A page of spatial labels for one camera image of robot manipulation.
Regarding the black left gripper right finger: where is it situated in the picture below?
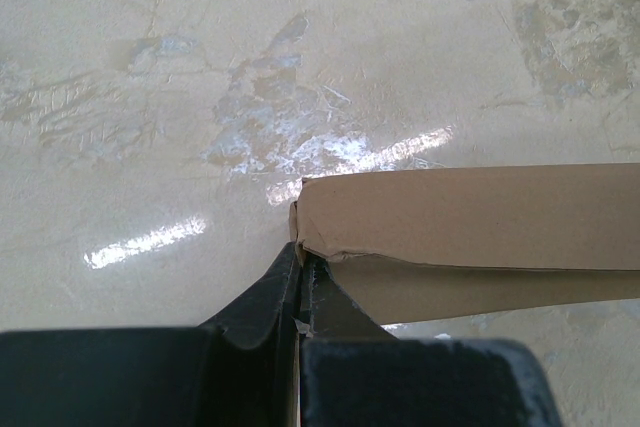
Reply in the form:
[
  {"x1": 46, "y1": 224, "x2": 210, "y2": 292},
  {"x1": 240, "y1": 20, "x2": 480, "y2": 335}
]
[{"x1": 300, "y1": 255, "x2": 563, "y2": 426}]

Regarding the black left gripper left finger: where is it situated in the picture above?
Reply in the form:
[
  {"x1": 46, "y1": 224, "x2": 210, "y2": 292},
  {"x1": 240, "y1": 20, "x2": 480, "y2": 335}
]
[{"x1": 1, "y1": 244, "x2": 301, "y2": 426}]

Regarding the brown cardboard box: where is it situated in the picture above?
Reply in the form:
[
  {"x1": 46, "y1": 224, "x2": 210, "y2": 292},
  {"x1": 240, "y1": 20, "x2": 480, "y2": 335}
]
[{"x1": 289, "y1": 163, "x2": 639, "y2": 324}]

